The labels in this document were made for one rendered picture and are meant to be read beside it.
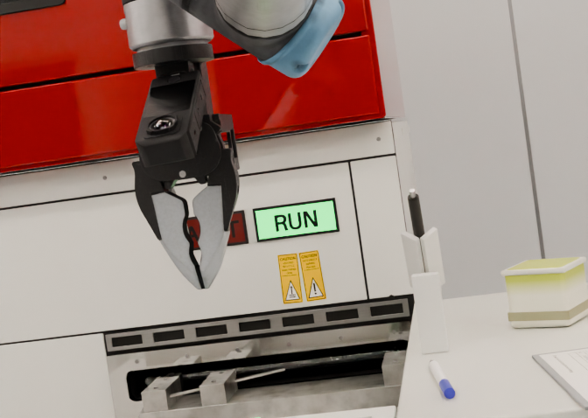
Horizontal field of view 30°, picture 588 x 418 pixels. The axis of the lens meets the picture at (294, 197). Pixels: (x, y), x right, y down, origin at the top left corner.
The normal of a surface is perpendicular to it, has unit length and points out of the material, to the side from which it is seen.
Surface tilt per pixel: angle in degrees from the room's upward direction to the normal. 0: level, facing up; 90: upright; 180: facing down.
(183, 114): 30
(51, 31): 90
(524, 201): 90
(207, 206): 90
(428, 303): 90
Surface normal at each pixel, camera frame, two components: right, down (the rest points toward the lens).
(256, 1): -0.14, 0.99
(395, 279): -0.14, 0.07
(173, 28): 0.18, 0.03
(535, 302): -0.55, 0.12
